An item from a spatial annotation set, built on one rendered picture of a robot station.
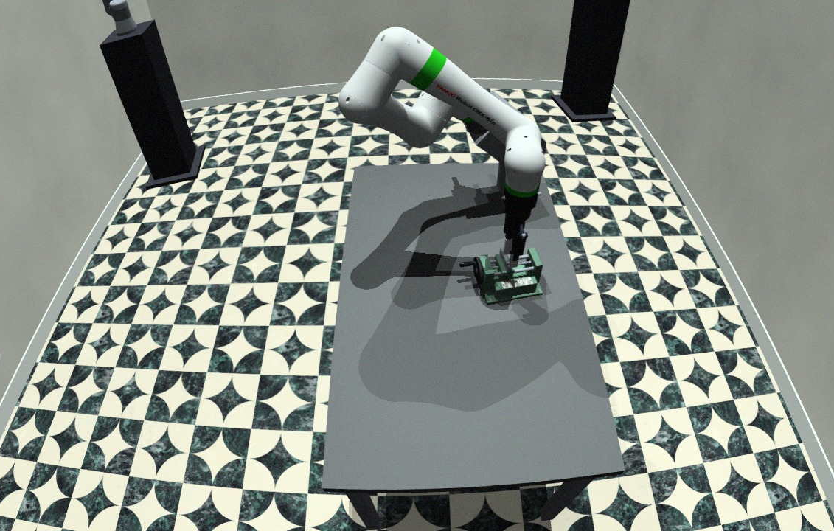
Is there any green bench vise with handwheel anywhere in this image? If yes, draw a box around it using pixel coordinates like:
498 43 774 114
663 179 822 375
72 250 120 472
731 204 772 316
459 248 543 304

